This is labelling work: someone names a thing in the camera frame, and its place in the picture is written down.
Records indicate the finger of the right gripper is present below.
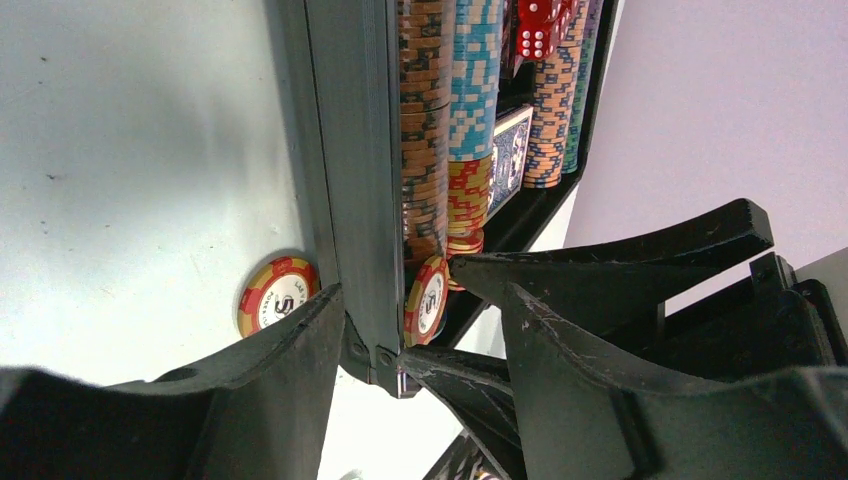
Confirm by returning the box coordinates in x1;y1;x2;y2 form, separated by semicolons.
398;347;527;479
450;198;774;335

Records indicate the pink brown chip stack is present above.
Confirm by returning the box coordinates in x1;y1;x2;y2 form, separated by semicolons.
522;1;588;189

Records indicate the purple green chip stack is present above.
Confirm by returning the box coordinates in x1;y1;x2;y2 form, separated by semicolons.
561;0;603;175

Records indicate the blue orange chip stack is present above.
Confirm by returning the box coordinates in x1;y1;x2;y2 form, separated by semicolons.
446;1;504;257

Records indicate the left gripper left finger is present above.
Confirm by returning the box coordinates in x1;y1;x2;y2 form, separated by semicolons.
1;284;345;479

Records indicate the black poker case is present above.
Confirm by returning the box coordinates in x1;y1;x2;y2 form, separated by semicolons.
264;0;621;400

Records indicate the blue playing card deck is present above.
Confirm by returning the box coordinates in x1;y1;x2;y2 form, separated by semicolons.
487;105;534;220

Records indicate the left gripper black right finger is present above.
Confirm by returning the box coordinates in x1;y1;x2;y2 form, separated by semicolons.
502;283;847;479

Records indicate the orange poker chip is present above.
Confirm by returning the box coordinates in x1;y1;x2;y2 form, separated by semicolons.
403;256;449;347
236;256;320;338

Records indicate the red dice set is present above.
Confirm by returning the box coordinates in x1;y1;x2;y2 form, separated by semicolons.
501;0;579;79

